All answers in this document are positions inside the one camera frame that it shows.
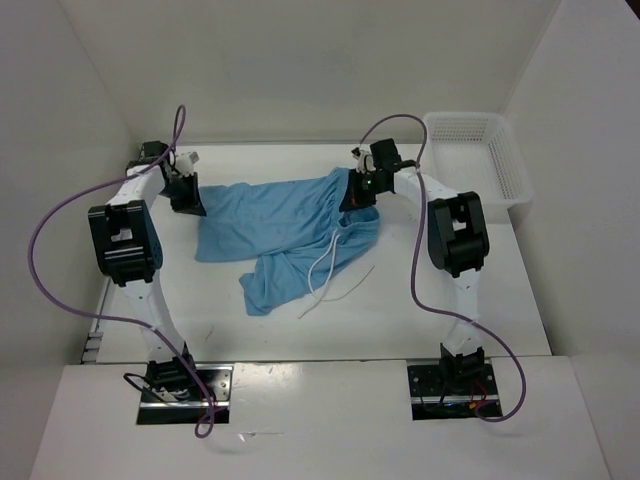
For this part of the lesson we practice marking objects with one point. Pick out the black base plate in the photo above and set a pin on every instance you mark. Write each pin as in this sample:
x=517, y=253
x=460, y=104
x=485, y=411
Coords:
x=431, y=399
x=159, y=406

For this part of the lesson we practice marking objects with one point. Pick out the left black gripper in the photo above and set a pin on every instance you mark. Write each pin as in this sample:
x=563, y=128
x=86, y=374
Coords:
x=191, y=203

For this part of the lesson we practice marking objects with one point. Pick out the light blue shorts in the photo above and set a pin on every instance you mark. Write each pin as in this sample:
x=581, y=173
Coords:
x=295, y=231

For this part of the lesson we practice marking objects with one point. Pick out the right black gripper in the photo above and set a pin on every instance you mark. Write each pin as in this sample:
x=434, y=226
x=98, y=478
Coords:
x=353, y=198

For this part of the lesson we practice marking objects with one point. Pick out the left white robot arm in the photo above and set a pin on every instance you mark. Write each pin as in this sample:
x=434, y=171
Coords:
x=169, y=368

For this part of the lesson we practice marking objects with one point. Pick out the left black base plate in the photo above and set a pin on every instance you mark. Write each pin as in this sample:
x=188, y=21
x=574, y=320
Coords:
x=159, y=406

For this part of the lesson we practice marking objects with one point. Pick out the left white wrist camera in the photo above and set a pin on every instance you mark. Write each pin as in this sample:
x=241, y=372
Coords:
x=183, y=164

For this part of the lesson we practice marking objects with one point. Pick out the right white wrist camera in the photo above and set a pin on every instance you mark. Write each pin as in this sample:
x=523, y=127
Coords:
x=364, y=160

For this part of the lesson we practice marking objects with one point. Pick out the aluminium table edge rail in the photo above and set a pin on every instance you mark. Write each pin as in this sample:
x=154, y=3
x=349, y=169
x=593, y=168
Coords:
x=125, y=241

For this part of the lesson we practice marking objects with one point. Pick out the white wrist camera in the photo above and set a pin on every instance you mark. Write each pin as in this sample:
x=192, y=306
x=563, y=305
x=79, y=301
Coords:
x=364, y=160
x=183, y=164

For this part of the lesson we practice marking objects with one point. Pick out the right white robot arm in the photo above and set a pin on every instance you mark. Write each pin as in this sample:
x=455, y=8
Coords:
x=453, y=232

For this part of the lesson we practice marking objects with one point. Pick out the white perforated plastic basket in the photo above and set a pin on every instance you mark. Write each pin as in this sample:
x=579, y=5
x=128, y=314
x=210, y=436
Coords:
x=470, y=151

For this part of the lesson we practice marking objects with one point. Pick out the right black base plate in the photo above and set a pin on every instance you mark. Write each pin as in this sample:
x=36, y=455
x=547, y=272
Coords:
x=431, y=399

